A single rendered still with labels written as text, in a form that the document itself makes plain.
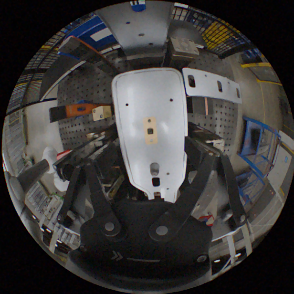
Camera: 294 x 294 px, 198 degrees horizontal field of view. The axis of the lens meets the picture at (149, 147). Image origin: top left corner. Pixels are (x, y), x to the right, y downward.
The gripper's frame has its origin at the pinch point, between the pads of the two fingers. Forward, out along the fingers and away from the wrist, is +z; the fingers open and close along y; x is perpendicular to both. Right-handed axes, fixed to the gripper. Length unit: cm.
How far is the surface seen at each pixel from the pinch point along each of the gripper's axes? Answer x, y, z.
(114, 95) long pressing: 12.8, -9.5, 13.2
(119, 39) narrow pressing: 26.6, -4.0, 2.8
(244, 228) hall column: -565, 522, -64
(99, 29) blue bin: 35.4, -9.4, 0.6
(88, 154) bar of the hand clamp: -0.8, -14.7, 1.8
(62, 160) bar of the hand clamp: 1.7, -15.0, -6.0
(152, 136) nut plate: -1.8, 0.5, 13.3
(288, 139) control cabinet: -28, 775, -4
